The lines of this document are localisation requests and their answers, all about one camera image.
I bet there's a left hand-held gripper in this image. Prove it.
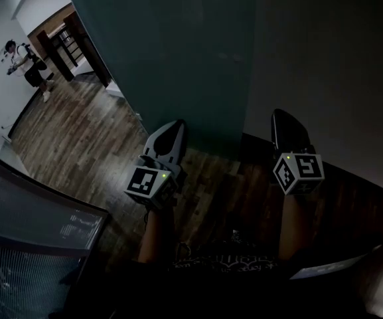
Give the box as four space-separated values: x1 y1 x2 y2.
123 118 189 211

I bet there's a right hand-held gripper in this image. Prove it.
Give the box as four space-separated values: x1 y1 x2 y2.
270 108 326 197

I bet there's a glass door with dark frame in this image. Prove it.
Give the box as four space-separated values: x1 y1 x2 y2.
0 144 111 319

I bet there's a person's right forearm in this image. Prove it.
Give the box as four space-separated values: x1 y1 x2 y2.
278 192 315 262

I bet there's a person's left forearm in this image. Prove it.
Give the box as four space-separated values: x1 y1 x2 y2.
137 207 176 266

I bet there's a white plinth block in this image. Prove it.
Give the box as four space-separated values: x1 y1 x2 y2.
106 79 126 100

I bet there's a dark wooden shelf rack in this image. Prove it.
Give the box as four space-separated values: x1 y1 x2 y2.
48 28 80 68

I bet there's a white card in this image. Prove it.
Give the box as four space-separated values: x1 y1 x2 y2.
289 244 383 281

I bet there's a person's black printed shirt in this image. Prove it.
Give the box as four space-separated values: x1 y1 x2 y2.
61 237 383 319

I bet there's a dark wooden post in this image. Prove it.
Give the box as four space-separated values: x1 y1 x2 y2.
62 11 113 88
36 31 76 82

